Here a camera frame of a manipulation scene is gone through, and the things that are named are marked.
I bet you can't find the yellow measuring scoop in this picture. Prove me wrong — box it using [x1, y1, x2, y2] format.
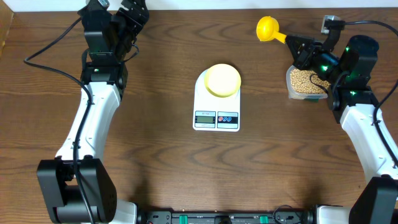
[256, 16, 287, 44]

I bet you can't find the yellow plastic bowl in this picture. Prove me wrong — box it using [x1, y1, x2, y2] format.
[204, 63, 241, 98]

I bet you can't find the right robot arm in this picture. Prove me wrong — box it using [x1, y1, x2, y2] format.
[285, 35, 397, 223]

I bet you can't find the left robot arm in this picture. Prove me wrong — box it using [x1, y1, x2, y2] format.
[37, 0, 149, 223]

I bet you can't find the white digital kitchen scale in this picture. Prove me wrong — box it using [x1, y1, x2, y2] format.
[192, 70, 241, 132]

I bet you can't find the soybeans pile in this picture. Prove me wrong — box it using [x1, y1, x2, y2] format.
[290, 68, 330, 94]

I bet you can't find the clear plastic container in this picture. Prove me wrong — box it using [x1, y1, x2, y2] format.
[286, 65, 330, 101]

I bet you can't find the green tape label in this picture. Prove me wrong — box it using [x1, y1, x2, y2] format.
[304, 98, 320, 103]

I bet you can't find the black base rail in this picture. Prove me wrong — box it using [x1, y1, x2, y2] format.
[136, 208, 316, 224]

